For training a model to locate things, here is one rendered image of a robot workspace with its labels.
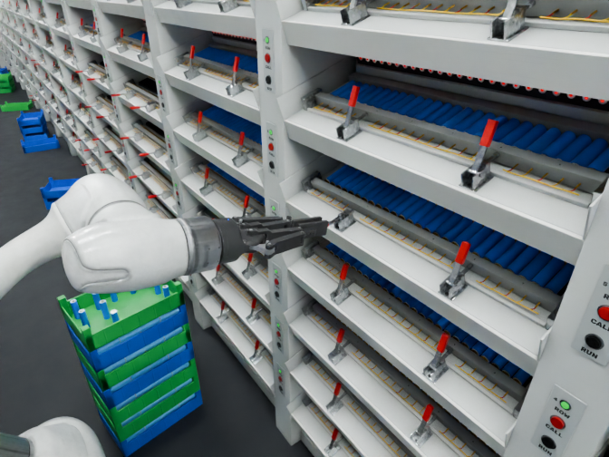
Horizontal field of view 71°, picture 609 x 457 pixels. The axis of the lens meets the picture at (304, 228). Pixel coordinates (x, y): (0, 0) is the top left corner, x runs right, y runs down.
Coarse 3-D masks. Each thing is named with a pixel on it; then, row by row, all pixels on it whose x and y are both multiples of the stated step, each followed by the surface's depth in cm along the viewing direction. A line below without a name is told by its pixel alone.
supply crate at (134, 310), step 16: (160, 288) 142; (176, 288) 132; (64, 304) 127; (80, 304) 132; (112, 304) 136; (128, 304) 136; (144, 304) 136; (160, 304) 130; (176, 304) 134; (80, 320) 129; (96, 320) 129; (128, 320) 123; (144, 320) 127; (80, 336) 120; (96, 336) 118; (112, 336) 122
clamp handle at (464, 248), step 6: (462, 246) 66; (468, 246) 65; (462, 252) 66; (468, 252) 66; (456, 258) 67; (462, 258) 66; (456, 264) 67; (456, 270) 67; (450, 276) 68; (456, 276) 67; (450, 282) 68; (456, 282) 68
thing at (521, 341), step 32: (320, 160) 101; (288, 192) 99; (320, 192) 98; (384, 256) 79; (416, 256) 77; (416, 288) 73; (480, 320) 64; (512, 320) 63; (544, 320) 61; (512, 352) 61
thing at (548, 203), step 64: (384, 64) 86; (320, 128) 83; (384, 128) 77; (448, 128) 67; (512, 128) 64; (576, 128) 59; (448, 192) 62; (512, 192) 57; (576, 192) 54; (576, 256) 50
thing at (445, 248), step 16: (336, 192) 93; (352, 208) 91; (368, 208) 86; (384, 224) 84; (400, 224) 80; (416, 240) 78; (432, 240) 75; (448, 256) 74; (480, 272) 69; (496, 272) 67; (512, 288) 65; (528, 288) 63; (544, 288) 62; (544, 304) 62
